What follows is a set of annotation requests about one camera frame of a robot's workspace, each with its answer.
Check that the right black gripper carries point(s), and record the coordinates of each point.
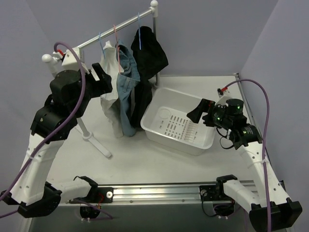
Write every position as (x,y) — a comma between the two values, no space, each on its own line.
(207,112)

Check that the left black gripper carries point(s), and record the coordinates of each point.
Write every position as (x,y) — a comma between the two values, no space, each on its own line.
(95,80)

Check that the blue denim skirt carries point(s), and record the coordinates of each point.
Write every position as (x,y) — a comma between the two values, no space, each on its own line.
(126,82)

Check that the light blue wire hanger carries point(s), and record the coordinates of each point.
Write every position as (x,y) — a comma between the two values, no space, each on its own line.
(101,45)

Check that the pink wire hanger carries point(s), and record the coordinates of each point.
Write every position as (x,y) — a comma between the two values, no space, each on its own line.
(117,49)

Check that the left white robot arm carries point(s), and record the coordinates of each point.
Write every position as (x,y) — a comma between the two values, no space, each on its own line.
(69,98)

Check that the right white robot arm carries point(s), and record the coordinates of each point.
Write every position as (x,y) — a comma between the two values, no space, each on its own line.
(271,208)

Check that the white plastic basket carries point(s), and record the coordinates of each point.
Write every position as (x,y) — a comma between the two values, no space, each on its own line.
(166,123)

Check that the silver clothes rack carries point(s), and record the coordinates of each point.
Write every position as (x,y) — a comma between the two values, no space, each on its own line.
(52,60)

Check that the black garment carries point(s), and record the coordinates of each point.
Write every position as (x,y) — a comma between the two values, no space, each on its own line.
(150,61)

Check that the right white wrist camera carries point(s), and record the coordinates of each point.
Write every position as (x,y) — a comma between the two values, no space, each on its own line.
(224,95)

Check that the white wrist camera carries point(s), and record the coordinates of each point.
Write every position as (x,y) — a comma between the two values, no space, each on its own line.
(68,60)
(224,95)

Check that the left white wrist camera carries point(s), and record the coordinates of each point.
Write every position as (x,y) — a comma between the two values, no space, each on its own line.
(68,60)

